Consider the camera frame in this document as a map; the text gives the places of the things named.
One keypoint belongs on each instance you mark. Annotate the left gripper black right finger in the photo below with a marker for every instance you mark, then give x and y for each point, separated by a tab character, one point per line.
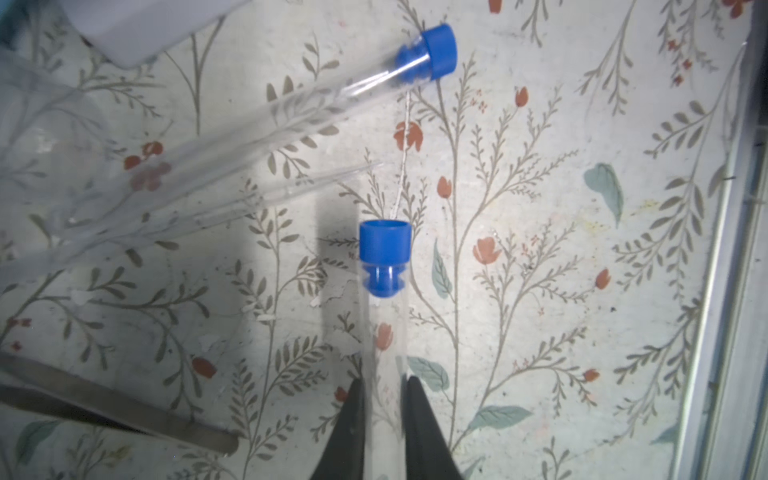
427	454

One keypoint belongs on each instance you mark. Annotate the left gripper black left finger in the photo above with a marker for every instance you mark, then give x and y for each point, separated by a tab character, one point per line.
344	455

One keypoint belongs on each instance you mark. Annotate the blue capped test tube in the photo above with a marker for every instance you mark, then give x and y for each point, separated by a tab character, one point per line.
384	260
181	190

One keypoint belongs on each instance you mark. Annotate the small white tube rack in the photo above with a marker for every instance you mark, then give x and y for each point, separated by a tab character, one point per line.
129	32

